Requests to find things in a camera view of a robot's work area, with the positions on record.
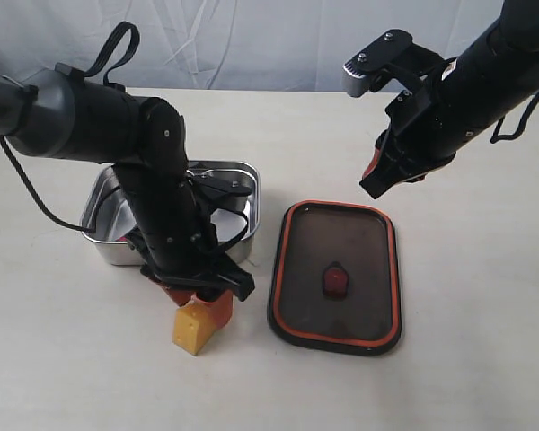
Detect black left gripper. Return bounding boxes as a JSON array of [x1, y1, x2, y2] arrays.
[[126, 227, 255, 330]]

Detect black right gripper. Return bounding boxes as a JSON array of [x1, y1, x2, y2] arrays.
[[360, 75, 472, 199]]

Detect yellow toy cheese wedge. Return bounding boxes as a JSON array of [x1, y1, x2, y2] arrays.
[[172, 302, 218, 356]]

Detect dark transparent box lid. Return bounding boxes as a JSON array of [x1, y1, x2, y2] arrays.
[[267, 200, 402, 356]]

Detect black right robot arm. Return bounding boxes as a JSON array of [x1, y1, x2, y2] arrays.
[[344, 1, 539, 198]]

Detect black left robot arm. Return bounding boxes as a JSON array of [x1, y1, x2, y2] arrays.
[[0, 66, 254, 328]]

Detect stainless steel lunch box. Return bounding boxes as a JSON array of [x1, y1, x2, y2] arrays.
[[81, 160, 261, 267]]

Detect blue-grey backdrop cloth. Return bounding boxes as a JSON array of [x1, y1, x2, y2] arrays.
[[0, 1, 502, 92]]

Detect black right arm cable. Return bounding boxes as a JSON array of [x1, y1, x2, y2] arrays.
[[490, 84, 539, 145]]

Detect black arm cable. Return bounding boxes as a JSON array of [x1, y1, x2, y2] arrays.
[[0, 21, 248, 261], [490, 84, 539, 145]]

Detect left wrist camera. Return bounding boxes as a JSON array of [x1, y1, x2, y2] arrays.
[[186, 171, 252, 213]]

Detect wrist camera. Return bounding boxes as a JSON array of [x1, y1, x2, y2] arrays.
[[342, 29, 445, 98], [186, 171, 252, 213]]

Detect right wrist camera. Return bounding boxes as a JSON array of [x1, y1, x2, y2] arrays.
[[342, 29, 445, 98]]

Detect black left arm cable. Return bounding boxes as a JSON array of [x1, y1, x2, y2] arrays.
[[0, 21, 248, 261]]

